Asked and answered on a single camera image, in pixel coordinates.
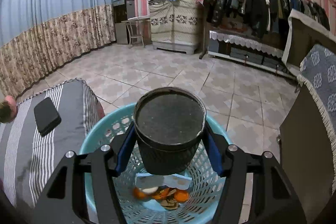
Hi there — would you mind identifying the dark brown furniture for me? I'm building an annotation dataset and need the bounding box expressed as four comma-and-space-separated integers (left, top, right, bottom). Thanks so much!
278, 85, 336, 214

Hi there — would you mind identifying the grey striped bed sheet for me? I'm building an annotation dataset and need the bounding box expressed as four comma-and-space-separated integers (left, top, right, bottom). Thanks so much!
0, 78, 105, 214

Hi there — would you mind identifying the white lace cloth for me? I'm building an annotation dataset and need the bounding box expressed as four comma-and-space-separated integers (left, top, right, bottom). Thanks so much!
209, 30, 285, 51

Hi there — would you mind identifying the blue and floral curtain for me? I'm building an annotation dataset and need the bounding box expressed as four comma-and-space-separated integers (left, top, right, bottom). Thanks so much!
0, 0, 118, 98

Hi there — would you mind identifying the row of hanging clothes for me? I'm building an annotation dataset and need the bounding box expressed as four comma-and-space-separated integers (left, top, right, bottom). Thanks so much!
206, 0, 331, 39

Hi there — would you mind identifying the grey water dispenser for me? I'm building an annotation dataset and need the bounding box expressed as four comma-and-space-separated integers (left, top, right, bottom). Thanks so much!
113, 0, 135, 45

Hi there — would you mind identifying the brown paper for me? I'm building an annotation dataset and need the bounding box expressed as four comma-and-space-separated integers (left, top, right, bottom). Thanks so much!
160, 199, 180, 210

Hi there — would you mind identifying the blue patterned fringed cloth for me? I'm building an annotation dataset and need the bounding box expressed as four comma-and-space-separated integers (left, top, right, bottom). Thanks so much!
297, 43, 336, 140

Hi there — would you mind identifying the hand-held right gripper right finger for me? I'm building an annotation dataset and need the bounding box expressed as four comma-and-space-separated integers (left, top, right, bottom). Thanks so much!
202, 122, 307, 224

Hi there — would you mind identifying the low cabinet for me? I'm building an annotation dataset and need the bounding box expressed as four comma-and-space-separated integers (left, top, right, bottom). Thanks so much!
207, 28, 300, 80

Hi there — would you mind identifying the black ribbed cup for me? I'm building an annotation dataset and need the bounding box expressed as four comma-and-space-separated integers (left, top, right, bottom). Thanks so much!
133, 87, 206, 176

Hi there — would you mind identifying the teal plastic basket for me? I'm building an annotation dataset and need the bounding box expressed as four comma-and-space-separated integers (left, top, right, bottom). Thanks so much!
78, 103, 252, 224

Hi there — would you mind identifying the pink toy pig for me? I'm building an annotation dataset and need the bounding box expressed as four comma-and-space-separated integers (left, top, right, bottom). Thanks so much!
0, 95, 18, 123

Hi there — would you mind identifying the orange snack wrapper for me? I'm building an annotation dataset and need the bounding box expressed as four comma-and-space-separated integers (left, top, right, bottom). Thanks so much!
152, 189, 175, 201

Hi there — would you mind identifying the white and blue paper packet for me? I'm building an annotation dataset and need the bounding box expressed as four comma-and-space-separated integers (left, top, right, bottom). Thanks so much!
135, 173, 191, 190

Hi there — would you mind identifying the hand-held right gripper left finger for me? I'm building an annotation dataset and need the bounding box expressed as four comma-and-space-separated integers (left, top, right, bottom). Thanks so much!
34, 122, 135, 224

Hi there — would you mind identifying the cloth covered cabinet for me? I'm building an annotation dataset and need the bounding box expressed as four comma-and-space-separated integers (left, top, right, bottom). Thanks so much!
148, 0, 204, 54

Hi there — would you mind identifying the black flat case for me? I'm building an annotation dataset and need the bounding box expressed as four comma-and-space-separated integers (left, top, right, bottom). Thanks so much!
34, 97, 62, 136

